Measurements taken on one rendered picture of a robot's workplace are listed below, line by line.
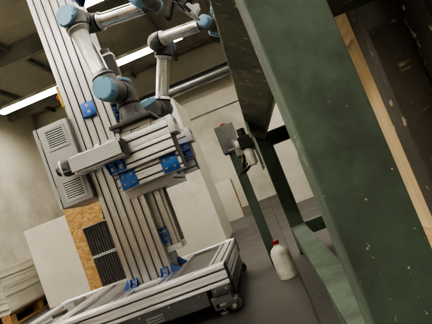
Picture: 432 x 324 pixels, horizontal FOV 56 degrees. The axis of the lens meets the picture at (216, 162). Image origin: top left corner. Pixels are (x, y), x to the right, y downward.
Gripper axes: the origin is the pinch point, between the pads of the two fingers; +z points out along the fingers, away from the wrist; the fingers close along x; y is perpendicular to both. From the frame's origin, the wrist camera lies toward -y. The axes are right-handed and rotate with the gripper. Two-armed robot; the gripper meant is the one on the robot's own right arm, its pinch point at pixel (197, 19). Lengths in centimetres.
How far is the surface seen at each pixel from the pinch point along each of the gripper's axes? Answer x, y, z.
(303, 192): 423, -13, 130
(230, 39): -105, -19, 48
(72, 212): 174, -172, -38
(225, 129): 73, -27, 33
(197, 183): 272, -88, 21
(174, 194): 272, -115, 9
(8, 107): 596, -267, -413
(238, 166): 76, -40, 54
